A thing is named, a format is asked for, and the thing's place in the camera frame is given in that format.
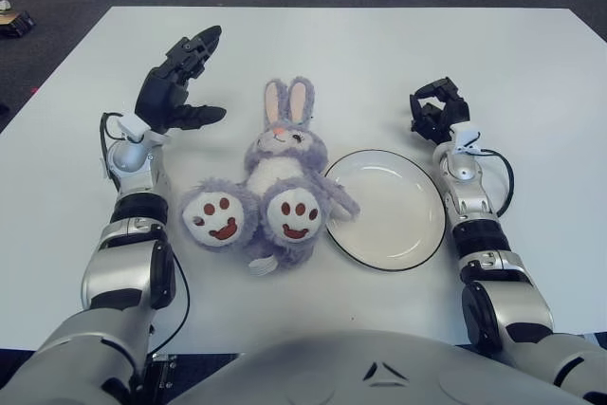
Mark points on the white plate with black rim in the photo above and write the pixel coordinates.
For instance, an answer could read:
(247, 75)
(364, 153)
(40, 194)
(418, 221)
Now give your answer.
(389, 215)

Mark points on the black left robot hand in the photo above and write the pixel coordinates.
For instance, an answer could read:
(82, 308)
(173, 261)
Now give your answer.
(156, 97)

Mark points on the black and yellow box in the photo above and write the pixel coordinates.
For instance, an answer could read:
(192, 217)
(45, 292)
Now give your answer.
(16, 23)

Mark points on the purple plush bunny doll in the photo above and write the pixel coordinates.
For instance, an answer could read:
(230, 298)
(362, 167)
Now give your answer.
(280, 172)

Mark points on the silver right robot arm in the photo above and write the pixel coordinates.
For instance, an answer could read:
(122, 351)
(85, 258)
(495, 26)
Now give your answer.
(507, 291)

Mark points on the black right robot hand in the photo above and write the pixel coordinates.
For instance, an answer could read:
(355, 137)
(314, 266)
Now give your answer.
(438, 120)

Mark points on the metal table bracket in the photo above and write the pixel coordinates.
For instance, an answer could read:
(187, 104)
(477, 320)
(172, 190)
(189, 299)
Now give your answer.
(163, 369)

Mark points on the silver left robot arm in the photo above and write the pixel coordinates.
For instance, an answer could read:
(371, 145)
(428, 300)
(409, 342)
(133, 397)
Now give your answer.
(118, 272)

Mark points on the white paper scrap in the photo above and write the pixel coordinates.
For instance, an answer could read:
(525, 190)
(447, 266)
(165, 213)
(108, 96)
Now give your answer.
(5, 5)

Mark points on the grey robot torso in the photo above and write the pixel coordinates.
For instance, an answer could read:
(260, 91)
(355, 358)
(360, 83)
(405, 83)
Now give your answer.
(332, 367)

